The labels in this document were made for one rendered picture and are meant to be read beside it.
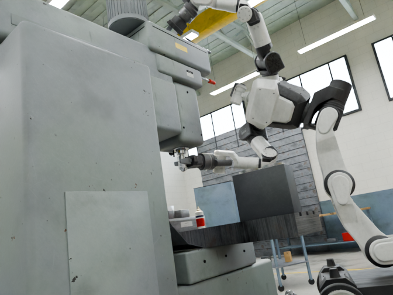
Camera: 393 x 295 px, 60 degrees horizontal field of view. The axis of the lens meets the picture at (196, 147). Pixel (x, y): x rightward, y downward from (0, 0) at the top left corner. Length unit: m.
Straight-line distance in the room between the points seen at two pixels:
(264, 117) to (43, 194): 1.26
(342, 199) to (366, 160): 7.25
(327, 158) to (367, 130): 7.26
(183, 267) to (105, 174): 0.51
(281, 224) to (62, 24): 1.07
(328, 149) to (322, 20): 8.53
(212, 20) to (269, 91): 5.32
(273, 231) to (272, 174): 0.21
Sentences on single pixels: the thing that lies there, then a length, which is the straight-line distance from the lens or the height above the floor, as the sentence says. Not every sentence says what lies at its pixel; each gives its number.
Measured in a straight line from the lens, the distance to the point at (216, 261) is 1.50.
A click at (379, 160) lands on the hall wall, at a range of 8.95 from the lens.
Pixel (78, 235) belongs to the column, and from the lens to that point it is 1.00.
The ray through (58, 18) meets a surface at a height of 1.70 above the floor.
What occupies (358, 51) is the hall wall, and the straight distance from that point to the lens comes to 9.61.
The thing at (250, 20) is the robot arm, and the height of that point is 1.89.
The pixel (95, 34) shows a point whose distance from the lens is 1.46.
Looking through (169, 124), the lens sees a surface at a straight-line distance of 1.52.
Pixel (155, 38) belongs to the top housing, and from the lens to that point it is 1.68.
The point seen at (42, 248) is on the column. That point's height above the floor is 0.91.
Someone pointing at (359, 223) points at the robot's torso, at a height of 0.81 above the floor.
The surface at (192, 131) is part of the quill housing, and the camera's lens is 1.66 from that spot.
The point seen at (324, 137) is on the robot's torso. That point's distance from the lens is 1.83.
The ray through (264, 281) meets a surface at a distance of 1.83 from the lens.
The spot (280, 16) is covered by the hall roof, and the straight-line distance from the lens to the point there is 10.14.
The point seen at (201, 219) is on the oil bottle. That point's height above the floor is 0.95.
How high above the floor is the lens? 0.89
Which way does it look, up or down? 14 degrees up
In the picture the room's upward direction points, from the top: 9 degrees counter-clockwise
